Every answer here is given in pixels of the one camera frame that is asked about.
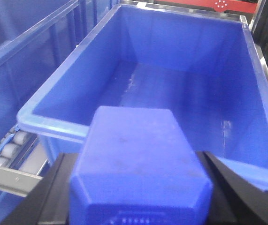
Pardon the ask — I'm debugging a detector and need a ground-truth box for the large blue target bin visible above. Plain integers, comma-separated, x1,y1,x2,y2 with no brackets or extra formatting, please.
17,3,268,191

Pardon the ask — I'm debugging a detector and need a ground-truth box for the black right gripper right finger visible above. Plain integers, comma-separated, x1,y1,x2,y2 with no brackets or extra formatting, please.
196,151,268,225

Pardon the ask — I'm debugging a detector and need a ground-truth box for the blue neighbour bin left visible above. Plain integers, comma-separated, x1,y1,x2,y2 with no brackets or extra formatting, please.
0,0,97,160

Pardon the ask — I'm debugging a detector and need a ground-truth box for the steel shelf front rail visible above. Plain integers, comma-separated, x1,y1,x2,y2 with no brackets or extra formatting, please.
0,167,43,197

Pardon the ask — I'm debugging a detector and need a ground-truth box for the blue bottle-shaped part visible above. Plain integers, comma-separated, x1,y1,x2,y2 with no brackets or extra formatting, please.
69,106,213,225

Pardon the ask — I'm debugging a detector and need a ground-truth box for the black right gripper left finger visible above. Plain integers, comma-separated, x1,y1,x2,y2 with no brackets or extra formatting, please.
0,153,78,225

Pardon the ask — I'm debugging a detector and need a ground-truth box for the white roller conveyor track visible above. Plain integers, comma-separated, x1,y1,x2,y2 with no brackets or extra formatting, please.
0,125,44,175

